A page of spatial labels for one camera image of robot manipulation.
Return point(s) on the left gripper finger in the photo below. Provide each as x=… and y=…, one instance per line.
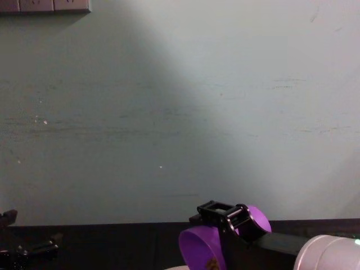
x=39, y=247
x=8, y=218

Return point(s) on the pale round object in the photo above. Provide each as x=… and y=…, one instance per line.
x=187, y=267

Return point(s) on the grey wall socket plate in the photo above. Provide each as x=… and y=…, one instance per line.
x=71, y=5
x=8, y=5
x=36, y=5

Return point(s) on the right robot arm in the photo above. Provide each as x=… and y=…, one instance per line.
x=326, y=253

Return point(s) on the black table cloth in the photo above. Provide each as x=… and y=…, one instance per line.
x=112, y=247

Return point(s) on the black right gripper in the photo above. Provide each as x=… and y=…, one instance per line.
x=278, y=243

